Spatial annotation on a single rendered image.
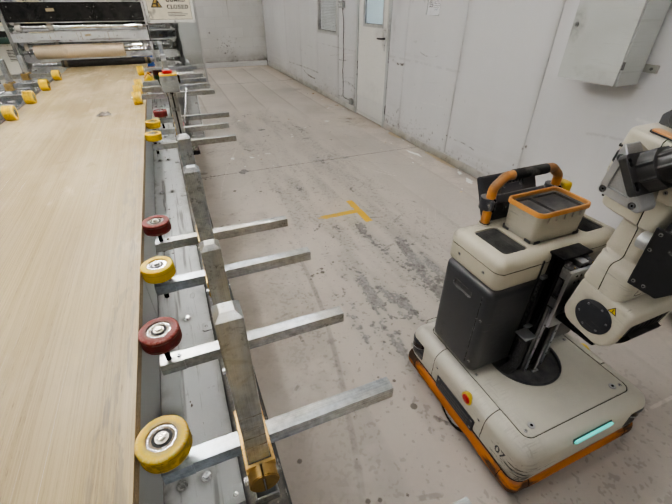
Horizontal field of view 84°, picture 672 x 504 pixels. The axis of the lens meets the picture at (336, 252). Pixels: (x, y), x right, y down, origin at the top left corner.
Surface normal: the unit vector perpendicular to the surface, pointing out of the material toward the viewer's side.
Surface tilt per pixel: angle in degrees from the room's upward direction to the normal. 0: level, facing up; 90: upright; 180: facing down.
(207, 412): 0
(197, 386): 0
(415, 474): 0
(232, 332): 90
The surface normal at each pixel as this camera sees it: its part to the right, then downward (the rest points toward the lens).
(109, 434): 0.00, -0.83
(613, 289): -0.92, 0.22
